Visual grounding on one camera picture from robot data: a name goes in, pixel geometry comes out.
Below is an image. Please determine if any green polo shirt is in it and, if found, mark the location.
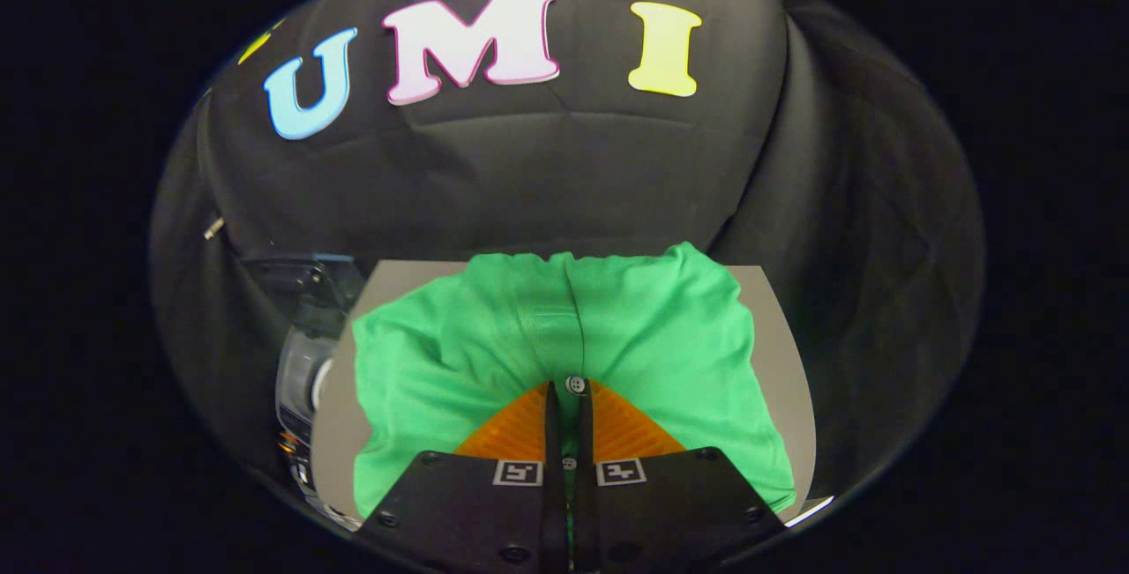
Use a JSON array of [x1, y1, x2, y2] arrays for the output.
[[352, 242, 798, 518]]

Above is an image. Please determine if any black backdrop cloth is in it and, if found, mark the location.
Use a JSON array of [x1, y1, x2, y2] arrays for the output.
[[148, 0, 987, 513]]

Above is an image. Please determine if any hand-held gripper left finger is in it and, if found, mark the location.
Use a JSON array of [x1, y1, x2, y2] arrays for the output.
[[355, 380, 566, 574]]

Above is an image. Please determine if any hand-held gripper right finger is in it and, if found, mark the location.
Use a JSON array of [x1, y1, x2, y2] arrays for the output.
[[565, 378, 788, 574]]

